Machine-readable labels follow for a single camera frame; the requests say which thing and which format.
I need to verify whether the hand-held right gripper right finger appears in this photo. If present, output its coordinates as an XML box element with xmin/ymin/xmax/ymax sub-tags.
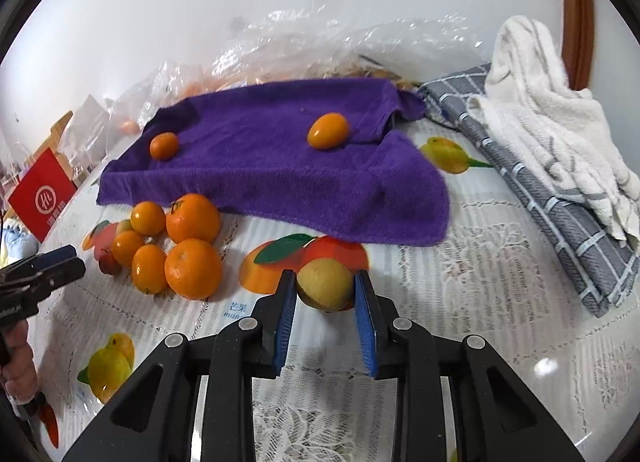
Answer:
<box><xmin>354</xmin><ymin>269</ymin><xmax>586</xmax><ymax>462</ymax></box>

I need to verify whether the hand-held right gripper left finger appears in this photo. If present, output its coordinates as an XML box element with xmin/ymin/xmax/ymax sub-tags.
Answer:
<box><xmin>60</xmin><ymin>269</ymin><xmax>301</xmax><ymax>462</ymax></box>

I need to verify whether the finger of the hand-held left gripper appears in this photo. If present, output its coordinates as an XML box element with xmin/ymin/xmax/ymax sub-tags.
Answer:
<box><xmin>0</xmin><ymin>257</ymin><xmax>87</xmax><ymax>300</ymax></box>
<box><xmin>20</xmin><ymin>245</ymin><xmax>80</xmax><ymax>270</ymax></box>

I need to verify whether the dull yellow kumquat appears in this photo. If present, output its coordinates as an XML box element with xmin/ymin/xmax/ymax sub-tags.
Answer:
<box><xmin>296</xmin><ymin>258</ymin><xmax>357</xmax><ymax>313</ymax></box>

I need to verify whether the orange kumquat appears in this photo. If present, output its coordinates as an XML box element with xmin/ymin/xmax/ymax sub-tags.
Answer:
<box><xmin>131</xmin><ymin>244</ymin><xmax>168</xmax><ymax>295</ymax></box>
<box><xmin>111</xmin><ymin>231</ymin><xmax>146</xmax><ymax>267</ymax></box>
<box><xmin>130</xmin><ymin>201</ymin><xmax>167</xmax><ymax>236</ymax></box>
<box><xmin>149</xmin><ymin>131</ymin><xmax>180</xmax><ymax>161</ymax></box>
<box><xmin>307</xmin><ymin>112</ymin><xmax>350</xmax><ymax>150</ymax></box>

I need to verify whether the orange mandarin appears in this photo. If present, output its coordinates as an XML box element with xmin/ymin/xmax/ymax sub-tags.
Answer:
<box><xmin>164</xmin><ymin>238</ymin><xmax>223</xmax><ymax>301</ymax></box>

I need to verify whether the mandarin with green stem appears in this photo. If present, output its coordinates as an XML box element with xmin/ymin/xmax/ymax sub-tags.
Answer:
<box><xmin>165</xmin><ymin>193</ymin><xmax>222</xmax><ymax>244</ymax></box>

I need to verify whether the person's left forearm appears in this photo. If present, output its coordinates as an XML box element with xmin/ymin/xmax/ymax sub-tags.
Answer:
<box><xmin>0</xmin><ymin>389</ymin><xmax>51</xmax><ymax>448</ymax></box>

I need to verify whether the person's left hand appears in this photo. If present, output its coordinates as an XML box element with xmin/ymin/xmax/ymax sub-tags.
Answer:
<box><xmin>0</xmin><ymin>323</ymin><xmax>38</xmax><ymax>400</ymax></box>

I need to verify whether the light blue cloth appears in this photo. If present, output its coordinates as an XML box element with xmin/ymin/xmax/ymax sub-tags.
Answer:
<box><xmin>0</xmin><ymin>225</ymin><xmax>40</xmax><ymax>263</ymax></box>

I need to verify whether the red box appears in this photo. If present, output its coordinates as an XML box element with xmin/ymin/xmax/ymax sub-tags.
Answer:
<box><xmin>7</xmin><ymin>148</ymin><xmax>78</xmax><ymax>243</ymax></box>

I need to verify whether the cardboard piece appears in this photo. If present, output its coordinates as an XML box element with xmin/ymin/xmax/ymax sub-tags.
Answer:
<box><xmin>35</xmin><ymin>111</ymin><xmax>74</xmax><ymax>153</ymax></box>

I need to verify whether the white paper box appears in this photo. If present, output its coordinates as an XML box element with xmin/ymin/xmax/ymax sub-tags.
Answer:
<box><xmin>60</xmin><ymin>94</ymin><xmax>112</xmax><ymax>165</ymax></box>

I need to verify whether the purple towel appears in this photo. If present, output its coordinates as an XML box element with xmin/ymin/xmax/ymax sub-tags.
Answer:
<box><xmin>96</xmin><ymin>78</ymin><xmax>449</xmax><ymax>247</ymax></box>

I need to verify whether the plastic bag of oranges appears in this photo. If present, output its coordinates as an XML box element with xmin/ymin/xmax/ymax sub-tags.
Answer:
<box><xmin>105</xmin><ymin>60</ymin><xmax>241</xmax><ymax>135</ymax></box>

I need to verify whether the grey checked cloth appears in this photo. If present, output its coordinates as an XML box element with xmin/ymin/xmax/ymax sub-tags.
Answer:
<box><xmin>417</xmin><ymin>62</ymin><xmax>640</xmax><ymax>319</ymax></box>

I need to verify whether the white towel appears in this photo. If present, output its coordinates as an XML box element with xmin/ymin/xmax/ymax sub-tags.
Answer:
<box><xmin>467</xmin><ymin>16</ymin><xmax>640</xmax><ymax>243</ymax></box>

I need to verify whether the crumpled clear plastic bag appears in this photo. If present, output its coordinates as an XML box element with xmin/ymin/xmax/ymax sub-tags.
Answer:
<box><xmin>215</xmin><ymin>0</ymin><xmax>481</xmax><ymax>88</ymax></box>

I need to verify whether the wooden door frame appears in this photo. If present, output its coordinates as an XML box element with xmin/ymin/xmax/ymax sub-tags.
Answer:
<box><xmin>556</xmin><ymin>0</ymin><xmax>596</xmax><ymax>92</ymax></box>

